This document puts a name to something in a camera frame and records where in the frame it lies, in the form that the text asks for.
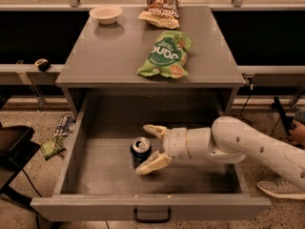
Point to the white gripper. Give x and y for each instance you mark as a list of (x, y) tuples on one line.
[(175, 142)]

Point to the blue pepsi can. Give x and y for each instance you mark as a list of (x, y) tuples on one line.
[(141, 149)]

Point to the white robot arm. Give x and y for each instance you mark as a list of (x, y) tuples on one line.
[(228, 140)]

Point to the open grey top drawer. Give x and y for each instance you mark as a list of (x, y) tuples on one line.
[(98, 182)]

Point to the grey cabinet counter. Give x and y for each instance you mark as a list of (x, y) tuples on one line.
[(109, 56)]

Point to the green snack bag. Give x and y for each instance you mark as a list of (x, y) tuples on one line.
[(168, 56)]

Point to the green packet on floor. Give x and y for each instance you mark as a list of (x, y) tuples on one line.
[(53, 147)]

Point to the black chair base at right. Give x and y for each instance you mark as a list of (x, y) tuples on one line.
[(288, 120)]

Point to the brown chip bag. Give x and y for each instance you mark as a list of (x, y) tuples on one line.
[(161, 13)]

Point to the white paper bowl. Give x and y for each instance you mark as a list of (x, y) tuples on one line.
[(106, 15)]

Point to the black tape measure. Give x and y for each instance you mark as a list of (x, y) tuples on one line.
[(42, 64)]

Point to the black chair at left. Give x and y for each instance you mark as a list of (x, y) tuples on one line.
[(16, 150)]

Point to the black drawer handle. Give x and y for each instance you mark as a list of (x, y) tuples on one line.
[(152, 215)]

